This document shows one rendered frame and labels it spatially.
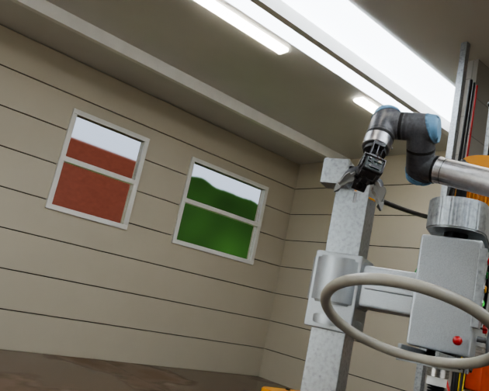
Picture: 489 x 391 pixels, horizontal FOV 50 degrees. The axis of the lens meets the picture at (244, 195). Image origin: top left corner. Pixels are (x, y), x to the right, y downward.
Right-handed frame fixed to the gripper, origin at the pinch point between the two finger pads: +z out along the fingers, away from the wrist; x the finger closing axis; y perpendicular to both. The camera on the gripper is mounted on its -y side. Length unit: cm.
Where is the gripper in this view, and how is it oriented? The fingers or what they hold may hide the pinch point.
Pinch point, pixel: (356, 202)
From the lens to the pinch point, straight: 163.3
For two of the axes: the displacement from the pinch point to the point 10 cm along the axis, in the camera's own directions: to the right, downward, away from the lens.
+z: -3.7, 7.8, -5.0
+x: 9.2, 3.9, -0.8
